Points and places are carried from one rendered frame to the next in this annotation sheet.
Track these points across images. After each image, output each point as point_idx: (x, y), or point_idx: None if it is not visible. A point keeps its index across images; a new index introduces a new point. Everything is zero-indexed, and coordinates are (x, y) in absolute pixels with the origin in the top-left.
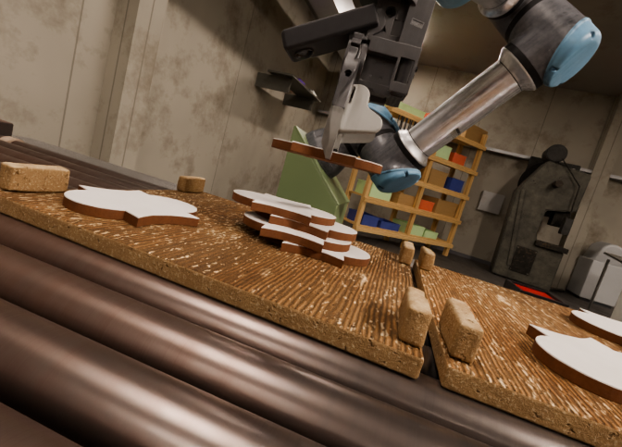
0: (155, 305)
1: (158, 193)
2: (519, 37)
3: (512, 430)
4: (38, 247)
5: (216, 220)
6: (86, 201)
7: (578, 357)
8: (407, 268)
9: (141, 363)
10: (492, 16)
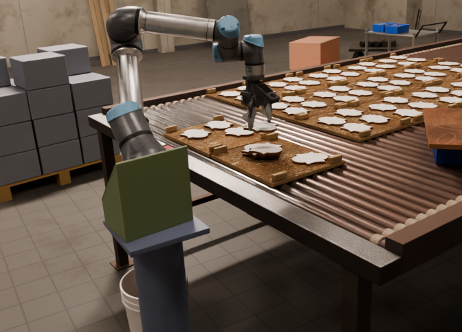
0: None
1: (298, 172)
2: (137, 43)
3: None
4: None
5: (285, 160)
6: (322, 154)
7: (246, 132)
8: (229, 150)
9: (314, 144)
10: (141, 34)
